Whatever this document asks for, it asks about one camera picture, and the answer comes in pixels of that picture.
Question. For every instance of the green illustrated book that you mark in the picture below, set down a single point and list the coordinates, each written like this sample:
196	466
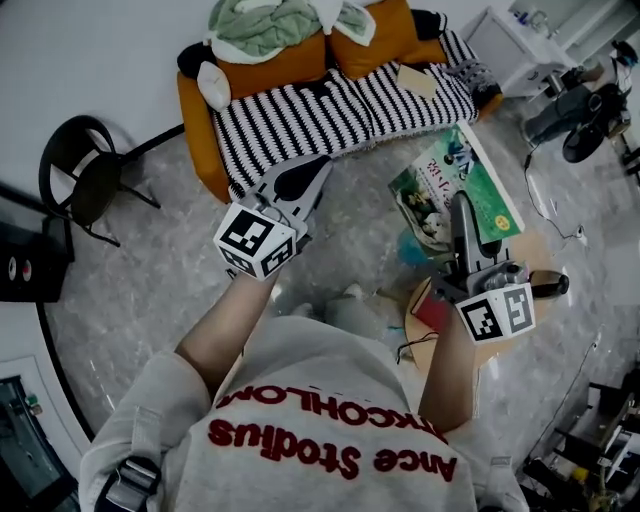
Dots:
465	165

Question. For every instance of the red notebook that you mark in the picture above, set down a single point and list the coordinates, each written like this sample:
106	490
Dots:
432	312

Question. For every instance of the green and white fleece blanket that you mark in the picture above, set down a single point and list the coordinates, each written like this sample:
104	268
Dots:
260	25

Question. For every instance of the beige cardboard piece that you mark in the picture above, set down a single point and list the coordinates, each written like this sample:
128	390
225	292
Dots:
417	80

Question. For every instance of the orange sofa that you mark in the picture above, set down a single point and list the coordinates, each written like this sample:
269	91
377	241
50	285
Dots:
192	125

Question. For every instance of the white shelf unit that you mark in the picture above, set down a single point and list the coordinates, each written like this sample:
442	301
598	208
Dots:
585	25

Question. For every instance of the black metal chair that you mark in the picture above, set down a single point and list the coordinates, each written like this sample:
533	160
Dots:
92	185

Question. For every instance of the black office chair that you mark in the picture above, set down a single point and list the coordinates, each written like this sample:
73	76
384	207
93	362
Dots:
590	132

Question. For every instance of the grey knitted cloth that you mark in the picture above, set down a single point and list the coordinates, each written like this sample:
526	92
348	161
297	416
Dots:
477	80

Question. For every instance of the black equipment rack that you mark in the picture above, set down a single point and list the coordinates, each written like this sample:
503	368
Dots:
595	450

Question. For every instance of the white appliance with dark window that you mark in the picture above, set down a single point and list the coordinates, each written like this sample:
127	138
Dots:
25	450

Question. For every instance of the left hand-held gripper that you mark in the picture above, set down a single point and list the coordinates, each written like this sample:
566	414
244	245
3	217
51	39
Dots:
250	235

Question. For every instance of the person's left forearm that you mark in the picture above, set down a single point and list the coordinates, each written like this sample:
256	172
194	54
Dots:
225	330

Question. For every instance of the round wooden table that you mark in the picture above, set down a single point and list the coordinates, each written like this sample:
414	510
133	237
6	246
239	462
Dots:
532	252

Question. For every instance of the black speaker box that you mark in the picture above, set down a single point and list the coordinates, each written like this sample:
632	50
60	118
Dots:
30	265

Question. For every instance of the person's grey trousers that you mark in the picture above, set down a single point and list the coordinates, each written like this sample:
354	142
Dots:
355	317

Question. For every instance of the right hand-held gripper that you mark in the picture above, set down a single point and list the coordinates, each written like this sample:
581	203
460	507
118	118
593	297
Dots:
495	310

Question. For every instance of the small white pillow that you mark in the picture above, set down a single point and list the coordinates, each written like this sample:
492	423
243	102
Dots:
214	86

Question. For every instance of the black pole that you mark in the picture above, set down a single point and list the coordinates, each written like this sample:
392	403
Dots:
150	142

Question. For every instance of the person's right forearm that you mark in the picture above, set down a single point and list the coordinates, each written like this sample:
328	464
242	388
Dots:
447	380

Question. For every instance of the teal plastic bag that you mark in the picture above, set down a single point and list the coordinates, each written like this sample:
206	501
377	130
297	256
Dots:
412	250

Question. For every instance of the black and white striped blanket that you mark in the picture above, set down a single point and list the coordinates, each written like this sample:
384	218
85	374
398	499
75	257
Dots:
300	120

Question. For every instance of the white cabinet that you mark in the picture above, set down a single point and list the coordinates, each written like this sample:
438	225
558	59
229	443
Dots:
515	55

